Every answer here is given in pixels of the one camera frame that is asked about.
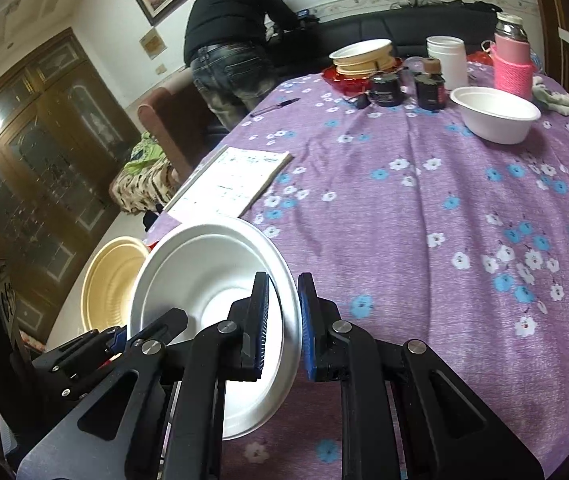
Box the black pen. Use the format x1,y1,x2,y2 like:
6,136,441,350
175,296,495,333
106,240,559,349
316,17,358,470
250,98,301,118

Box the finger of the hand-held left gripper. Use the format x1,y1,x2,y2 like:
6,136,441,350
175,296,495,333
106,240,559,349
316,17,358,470
54,352,128,402
32,326,129,367

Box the yellow wall notice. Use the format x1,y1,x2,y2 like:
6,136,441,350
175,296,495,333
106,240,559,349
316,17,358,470
139,29,168,60

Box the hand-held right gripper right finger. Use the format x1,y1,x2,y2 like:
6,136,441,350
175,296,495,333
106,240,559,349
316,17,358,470
297,272,545,480

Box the bottle with pink knitted sleeve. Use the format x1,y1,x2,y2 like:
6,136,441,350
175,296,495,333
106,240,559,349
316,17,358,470
487,12,536,98

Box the brown chair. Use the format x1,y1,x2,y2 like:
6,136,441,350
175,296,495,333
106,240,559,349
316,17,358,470
137,67,230,171

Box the printed cloth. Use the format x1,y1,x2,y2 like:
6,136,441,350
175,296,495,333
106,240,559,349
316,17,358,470
109,132,180,216

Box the dark wooden cabinet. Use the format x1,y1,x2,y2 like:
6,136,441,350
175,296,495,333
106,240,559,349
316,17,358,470
0,27,142,341

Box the stack of cream bowls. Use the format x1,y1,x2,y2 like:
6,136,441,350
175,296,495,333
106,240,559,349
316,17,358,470
329,38,399,81

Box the white plastic jar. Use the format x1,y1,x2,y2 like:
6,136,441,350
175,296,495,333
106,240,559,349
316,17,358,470
425,35,467,92

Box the cream plastic bowl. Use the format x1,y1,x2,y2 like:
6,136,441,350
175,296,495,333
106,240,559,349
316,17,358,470
82,236,149,333

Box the white notebook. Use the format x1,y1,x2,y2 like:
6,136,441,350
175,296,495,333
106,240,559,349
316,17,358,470
163,146,295,226

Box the purple floral tablecloth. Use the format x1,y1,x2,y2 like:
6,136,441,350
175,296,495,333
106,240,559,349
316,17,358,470
144,67,569,480

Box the white work gloves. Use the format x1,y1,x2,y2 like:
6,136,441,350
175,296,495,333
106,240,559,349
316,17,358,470
532,77,569,120

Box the black sofa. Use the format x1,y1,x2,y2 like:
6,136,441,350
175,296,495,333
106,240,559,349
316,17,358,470
264,0,503,86

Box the small white foam bowl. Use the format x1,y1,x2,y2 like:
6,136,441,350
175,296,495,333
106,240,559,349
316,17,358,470
129,216,304,442

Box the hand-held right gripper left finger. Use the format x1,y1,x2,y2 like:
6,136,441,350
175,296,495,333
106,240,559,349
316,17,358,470
17,271,271,480

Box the large white foam bowl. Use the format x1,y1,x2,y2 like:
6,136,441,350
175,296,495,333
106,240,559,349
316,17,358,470
449,86,542,146

